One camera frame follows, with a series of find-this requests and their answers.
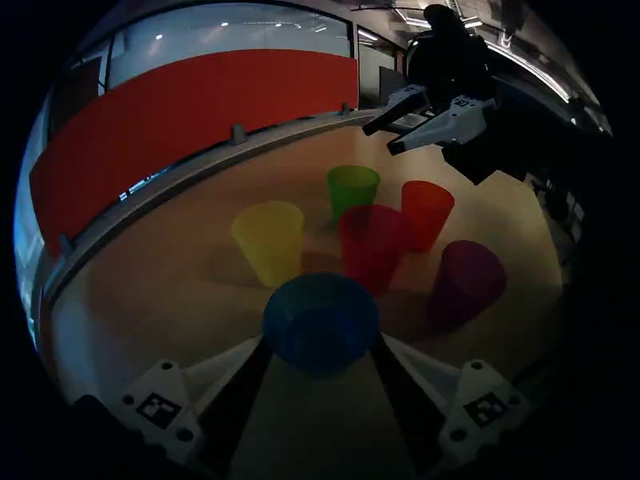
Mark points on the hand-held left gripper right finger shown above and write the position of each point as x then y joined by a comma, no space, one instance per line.
475,395

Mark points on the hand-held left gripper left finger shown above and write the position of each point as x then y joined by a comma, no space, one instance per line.
170,387

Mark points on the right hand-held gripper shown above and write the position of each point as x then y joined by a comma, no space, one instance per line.
450,65

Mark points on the blue plastic cup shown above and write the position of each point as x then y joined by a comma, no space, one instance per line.
320,325

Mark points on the orange plastic cup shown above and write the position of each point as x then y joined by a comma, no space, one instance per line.
425,215

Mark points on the green plastic cup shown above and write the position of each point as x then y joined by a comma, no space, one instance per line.
350,190

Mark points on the purple plastic cup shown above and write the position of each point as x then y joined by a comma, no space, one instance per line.
465,282

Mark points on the red plastic cup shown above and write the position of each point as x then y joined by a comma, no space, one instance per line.
372,247

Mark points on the yellow plastic cup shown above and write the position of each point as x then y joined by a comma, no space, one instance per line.
272,242

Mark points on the red desk screen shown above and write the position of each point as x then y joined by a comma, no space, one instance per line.
165,130

